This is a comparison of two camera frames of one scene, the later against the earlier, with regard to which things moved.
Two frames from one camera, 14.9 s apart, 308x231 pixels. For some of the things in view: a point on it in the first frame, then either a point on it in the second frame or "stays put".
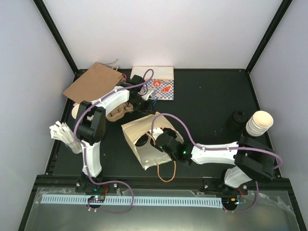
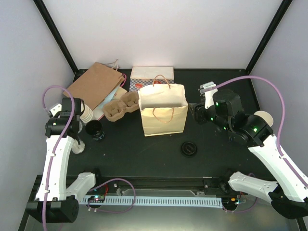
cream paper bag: [148, 153] -> [163, 107]
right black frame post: [281, 12] stays put
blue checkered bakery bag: [159, 79] stays put
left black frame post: [54, 29] stays put
